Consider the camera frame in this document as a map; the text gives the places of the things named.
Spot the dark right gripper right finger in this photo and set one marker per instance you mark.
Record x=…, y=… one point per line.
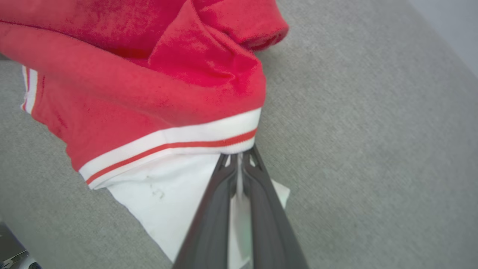
x=272, y=239

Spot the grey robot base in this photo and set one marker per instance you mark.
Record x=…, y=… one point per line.
x=13, y=250

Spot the red and white garment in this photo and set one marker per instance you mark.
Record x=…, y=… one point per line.
x=149, y=93

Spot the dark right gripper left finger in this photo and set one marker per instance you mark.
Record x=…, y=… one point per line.
x=209, y=239

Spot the grey fabric sofa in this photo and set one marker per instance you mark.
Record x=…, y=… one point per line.
x=373, y=149

